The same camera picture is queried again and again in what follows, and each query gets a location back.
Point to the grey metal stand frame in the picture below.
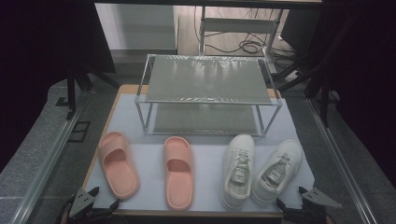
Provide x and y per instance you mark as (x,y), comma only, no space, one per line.
(236,25)

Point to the white lace-up sneaker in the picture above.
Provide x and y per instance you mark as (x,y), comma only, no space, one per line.
(290,152)
(239,146)

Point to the white cabinet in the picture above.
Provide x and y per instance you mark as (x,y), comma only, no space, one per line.
(137,25)

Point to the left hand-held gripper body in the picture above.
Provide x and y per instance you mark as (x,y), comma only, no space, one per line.
(80,202)

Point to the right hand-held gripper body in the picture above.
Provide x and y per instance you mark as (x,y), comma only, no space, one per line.
(317,199)

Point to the aluminium floor rail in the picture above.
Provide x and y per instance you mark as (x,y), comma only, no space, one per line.
(46,168)
(342,161)

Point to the white table mat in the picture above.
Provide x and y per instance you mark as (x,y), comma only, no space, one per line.
(202,161)

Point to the black floor bracket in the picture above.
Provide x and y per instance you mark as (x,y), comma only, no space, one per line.
(79,132)

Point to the pink foam slipper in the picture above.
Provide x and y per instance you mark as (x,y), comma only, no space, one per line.
(122,175)
(179,188)

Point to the two-tier metal shoe rack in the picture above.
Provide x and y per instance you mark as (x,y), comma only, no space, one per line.
(205,77)

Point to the black tripod stand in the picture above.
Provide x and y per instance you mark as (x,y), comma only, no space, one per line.
(323,93)
(72,90)

